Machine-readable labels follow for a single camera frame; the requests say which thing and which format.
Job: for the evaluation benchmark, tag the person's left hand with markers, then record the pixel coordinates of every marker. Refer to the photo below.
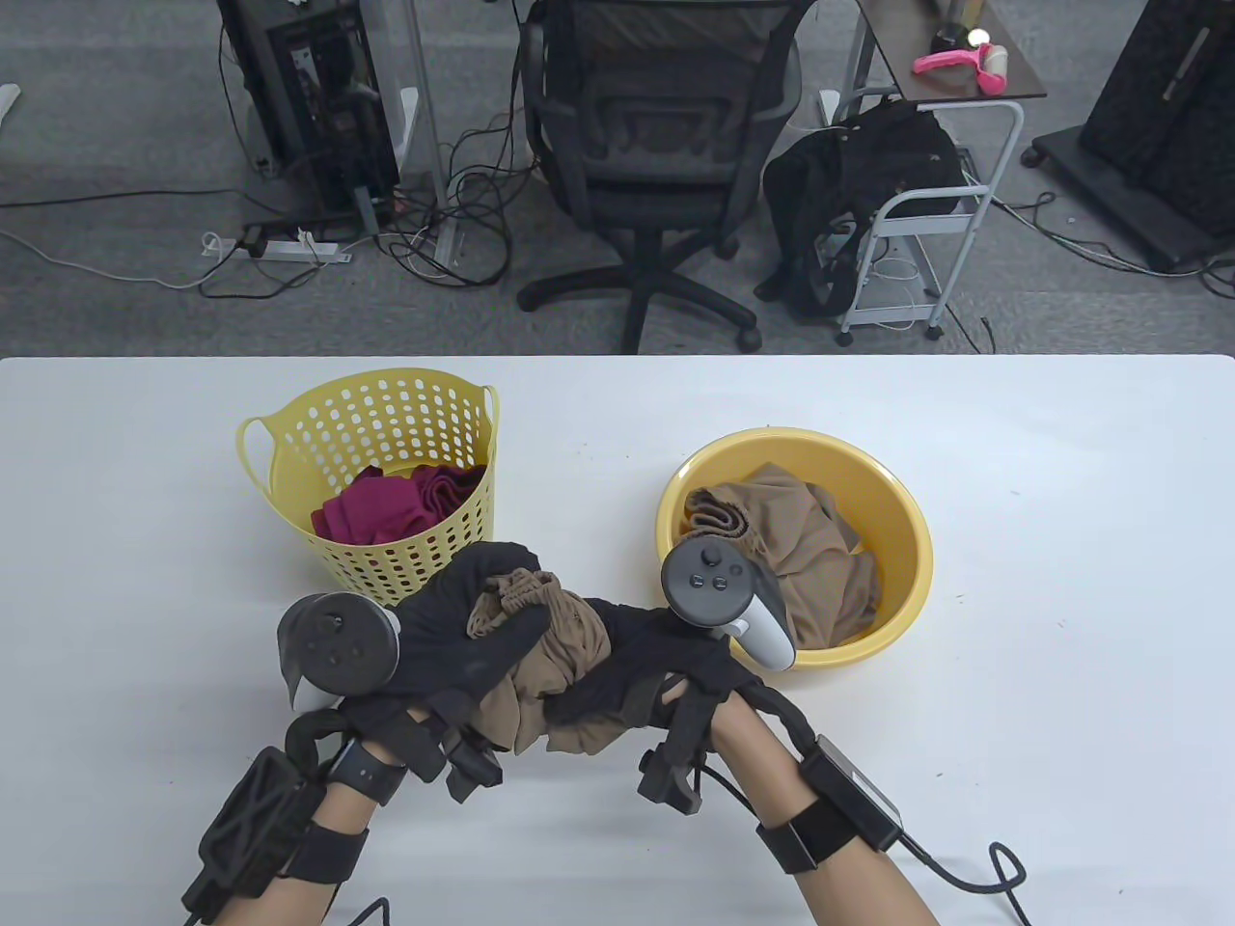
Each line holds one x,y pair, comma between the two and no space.
434,646

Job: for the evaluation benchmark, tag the person's right hand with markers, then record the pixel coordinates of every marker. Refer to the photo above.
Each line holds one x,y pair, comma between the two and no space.
666,666

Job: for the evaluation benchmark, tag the tan shorts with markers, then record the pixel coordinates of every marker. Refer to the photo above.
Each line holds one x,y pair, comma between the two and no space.
801,550
569,637

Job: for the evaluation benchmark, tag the maroon shorts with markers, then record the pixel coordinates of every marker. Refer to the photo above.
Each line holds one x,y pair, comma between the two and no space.
376,506

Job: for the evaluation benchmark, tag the person's right forearm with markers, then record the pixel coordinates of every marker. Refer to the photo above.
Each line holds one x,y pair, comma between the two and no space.
762,762

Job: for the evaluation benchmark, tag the black mesh forearm pack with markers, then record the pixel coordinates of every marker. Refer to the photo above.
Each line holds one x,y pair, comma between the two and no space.
251,830

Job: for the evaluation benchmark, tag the person's left forearm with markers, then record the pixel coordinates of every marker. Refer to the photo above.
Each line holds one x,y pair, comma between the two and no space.
289,902

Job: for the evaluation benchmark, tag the dark grey tracking controller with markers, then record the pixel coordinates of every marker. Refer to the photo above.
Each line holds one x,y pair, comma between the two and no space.
338,646
709,579

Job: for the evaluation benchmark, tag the black wrist band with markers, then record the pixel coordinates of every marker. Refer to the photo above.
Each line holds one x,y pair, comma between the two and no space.
367,772

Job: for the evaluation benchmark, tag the black power pack box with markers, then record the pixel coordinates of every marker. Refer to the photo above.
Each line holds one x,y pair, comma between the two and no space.
854,791

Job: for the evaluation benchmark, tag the yellow perforated plastic basket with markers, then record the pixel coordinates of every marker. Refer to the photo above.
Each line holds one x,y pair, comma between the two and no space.
386,405

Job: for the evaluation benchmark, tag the yellow plastic basin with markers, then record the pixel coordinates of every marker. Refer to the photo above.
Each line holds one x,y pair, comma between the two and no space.
907,559

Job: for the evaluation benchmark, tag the white power strip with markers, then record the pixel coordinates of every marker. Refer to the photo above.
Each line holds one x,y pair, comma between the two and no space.
289,250

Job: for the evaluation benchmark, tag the black office chair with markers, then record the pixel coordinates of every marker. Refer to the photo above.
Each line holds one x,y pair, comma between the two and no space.
666,154

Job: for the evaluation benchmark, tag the black backpack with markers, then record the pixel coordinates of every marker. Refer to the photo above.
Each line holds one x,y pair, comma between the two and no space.
859,174

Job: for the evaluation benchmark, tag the black computer tower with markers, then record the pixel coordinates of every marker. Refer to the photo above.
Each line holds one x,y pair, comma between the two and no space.
309,96

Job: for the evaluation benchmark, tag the white cart with brown top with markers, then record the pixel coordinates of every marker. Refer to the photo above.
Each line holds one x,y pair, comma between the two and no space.
965,87

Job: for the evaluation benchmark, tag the pink plastic gadget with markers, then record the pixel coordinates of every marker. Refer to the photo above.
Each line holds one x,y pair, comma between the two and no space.
950,63

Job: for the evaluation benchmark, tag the black rolling stand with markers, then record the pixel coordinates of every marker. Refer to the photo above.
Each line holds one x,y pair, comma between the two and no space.
1158,116

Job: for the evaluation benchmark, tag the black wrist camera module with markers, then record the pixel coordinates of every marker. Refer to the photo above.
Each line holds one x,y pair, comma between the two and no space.
473,767
666,781

